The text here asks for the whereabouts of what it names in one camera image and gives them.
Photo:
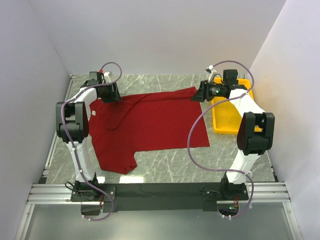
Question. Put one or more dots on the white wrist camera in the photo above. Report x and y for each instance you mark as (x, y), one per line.
(212, 72)
(106, 76)

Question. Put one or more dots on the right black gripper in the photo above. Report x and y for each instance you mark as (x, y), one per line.
(203, 93)

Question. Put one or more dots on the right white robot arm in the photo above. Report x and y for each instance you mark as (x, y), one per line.
(255, 133)

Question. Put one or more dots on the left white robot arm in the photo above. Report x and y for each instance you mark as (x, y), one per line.
(72, 126)

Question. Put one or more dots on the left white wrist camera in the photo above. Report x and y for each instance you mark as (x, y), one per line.
(106, 76)

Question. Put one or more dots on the red t shirt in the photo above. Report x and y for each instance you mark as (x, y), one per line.
(144, 122)

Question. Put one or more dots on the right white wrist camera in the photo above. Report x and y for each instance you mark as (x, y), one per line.
(212, 72)

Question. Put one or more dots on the aluminium frame rail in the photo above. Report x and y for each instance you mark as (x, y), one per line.
(55, 194)

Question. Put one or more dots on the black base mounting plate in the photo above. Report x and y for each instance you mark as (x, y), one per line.
(160, 196)

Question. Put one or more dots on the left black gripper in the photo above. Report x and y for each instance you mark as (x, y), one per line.
(114, 96)

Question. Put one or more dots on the yellow plastic tray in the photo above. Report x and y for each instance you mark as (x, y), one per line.
(227, 113)

